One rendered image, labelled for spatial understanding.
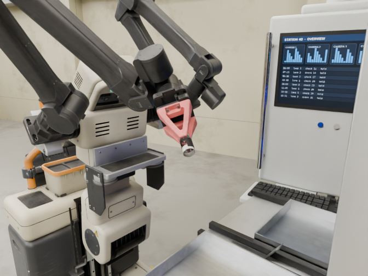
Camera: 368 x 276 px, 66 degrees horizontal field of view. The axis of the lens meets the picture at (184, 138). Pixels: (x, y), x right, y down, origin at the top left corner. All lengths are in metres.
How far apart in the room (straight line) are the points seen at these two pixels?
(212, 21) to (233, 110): 1.24
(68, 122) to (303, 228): 0.74
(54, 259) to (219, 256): 0.80
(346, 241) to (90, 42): 0.54
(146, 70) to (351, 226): 0.47
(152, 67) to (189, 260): 0.49
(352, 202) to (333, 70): 1.05
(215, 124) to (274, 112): 2.88
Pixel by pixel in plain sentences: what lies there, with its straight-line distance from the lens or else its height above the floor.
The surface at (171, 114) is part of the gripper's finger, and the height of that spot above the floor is 1.28.
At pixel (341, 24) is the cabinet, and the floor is 1.50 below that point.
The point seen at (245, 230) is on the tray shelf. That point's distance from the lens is 0.92.
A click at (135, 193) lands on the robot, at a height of 0.88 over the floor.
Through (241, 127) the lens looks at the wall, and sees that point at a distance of 4.09.
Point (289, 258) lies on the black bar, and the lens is 0.82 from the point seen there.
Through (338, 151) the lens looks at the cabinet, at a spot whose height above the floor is 1.01.
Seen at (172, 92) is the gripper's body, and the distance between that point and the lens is 0.56.
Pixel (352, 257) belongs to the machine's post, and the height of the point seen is 1.22.
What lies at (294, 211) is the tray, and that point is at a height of 0.88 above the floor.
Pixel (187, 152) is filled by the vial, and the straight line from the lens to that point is 0.49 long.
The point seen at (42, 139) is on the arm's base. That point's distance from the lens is 0.91.
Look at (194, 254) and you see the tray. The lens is 0.81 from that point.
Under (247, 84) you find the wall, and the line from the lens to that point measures 3.97.
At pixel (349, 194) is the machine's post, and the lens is 0.27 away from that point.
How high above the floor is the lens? 1.38
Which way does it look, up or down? 16 degrees down
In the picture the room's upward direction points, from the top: straight up
